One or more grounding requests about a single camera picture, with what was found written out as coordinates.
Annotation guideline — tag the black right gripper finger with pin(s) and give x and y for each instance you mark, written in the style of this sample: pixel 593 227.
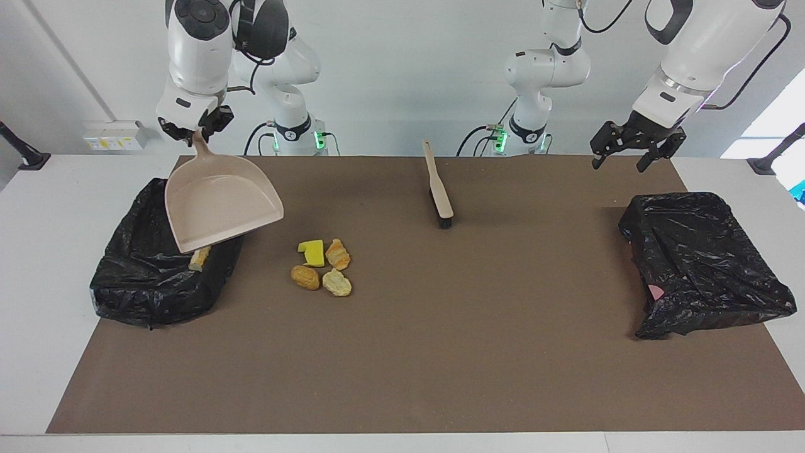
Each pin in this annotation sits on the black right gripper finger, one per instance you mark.
pixel 186 138
pixel 211 131

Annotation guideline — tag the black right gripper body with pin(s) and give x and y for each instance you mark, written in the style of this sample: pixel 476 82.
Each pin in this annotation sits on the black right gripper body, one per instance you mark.
pixel 220 118

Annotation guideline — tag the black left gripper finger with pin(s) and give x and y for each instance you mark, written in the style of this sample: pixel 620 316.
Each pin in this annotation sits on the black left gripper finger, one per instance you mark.
pixel 598 157
pixel 646 160

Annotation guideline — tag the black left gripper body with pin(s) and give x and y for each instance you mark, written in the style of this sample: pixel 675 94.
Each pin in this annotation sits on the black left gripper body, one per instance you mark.
pixel 648 133

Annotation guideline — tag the beige plastic dustpan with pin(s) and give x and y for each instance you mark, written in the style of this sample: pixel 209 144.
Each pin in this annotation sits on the beige plastic dustpan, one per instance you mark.
pixel 214 207

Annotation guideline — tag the pale striped croissant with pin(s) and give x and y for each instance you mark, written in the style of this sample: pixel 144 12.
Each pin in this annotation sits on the pale striped croissant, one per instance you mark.
pixel 200 259

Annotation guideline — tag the notched yellow sponge piece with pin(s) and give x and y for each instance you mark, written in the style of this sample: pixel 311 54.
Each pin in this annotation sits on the notched yellow sponge piece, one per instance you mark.
pixel 314 255

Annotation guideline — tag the beige brush black bristles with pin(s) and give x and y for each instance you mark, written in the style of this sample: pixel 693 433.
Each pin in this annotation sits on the beige brush black bristles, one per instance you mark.
pixel 440 195

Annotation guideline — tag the brown bread roll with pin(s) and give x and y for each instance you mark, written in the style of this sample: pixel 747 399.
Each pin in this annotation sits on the brown bread roll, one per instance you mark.
pixel 305 277

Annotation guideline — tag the orange striped croissant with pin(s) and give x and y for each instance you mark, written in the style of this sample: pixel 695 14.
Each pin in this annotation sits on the orange striped croissant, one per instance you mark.
pixel 338 255

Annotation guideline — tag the pale bread chunk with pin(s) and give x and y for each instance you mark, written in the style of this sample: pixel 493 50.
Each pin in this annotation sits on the pale bread chunk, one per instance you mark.
pixel 338 283

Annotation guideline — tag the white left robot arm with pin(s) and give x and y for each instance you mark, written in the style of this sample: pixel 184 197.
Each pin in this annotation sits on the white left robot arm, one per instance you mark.
pixel 704 56

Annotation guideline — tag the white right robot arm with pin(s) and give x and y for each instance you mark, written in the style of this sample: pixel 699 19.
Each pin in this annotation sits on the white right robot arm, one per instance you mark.
pixel 195 56

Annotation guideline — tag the pink bin crumpled black bag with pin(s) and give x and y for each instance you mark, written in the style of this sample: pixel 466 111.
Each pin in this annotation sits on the pink bin crumpled black bag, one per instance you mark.
pixel 698 251

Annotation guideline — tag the bin with black bag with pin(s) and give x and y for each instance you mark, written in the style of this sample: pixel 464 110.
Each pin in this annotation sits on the bin with black bag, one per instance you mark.
pixel 144 283

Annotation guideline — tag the teal blue object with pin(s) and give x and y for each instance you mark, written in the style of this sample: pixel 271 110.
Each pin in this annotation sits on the teal blue object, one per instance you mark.
pixel 800 192

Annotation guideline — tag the brown table mat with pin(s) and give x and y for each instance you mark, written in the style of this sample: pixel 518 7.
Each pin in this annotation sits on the brown table mat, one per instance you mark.
pixel 402 377

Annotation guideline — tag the white wall socket strip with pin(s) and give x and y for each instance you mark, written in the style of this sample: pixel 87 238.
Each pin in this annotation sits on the white wall socket strip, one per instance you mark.
pixel 113 137

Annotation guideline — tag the black camera stand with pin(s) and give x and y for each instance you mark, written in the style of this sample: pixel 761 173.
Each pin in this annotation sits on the black camera stand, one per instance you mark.
pixel 770 162
pixel 28 158

